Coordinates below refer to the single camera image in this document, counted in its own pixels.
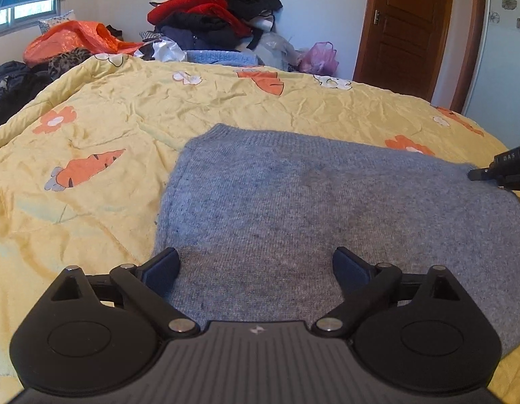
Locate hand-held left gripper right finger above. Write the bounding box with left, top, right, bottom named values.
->
left=312, top=247, right=479, bottom=338

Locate light blue knit garment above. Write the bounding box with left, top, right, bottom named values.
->
left=185, top=49, right=261, bottom=68

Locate leopard-print cloth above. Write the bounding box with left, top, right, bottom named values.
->
left=47, top=48, right=92, bottom=78

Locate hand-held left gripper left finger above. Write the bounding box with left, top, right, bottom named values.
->
left=37, top=247, right=199, bottom=337

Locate navy garment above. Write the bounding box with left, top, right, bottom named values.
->
left=159, top=25, right=244, bottom=51

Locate red fuzzy garment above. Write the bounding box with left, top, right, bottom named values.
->
left=147, top=0, right=252, bottom=38

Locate grey sweater with navy sleeves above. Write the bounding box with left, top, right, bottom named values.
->
left=153, top=123, right=520, bottom=358

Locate brown wooden door frame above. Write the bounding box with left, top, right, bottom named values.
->
left=449, top=0, right=488, bottom=116

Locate orange plastic bag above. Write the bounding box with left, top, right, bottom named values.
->
left=24, top=20, right=143, bottom=67

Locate dark floral cloth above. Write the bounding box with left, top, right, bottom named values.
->
left=0, top=61, right=54, bottom=133

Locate floral pillow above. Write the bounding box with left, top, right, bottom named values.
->
left=38, top=9, right=78, bottom=34

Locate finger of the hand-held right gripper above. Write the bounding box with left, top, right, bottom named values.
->
left=468, top=167, right=502, bottom=182

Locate yellow printed blanket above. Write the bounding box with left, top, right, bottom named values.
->
left=0, top=55, right=520, bottom=392

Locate white flower-print wardrobe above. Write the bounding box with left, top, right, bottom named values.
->
left=466, top=0, right=520, bottom=152

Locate white crumpled plastic bag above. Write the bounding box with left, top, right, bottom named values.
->
left=134, top=38, right=187, bottom=63

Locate clear plastic bag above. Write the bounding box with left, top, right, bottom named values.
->
left=254, top=31, right=305, bottom=70

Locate window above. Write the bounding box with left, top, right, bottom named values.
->
left=0, top=0, right=61, bottom=36

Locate brown wooden door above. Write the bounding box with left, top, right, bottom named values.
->
left=353, top=0, right=456, bottom=102

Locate black fuzzy garment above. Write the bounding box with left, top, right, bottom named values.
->
left=155, top=12, right=231, bottom=34

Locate pink plastic bag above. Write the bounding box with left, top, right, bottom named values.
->
left=298, top=42, right=340, bottom=75

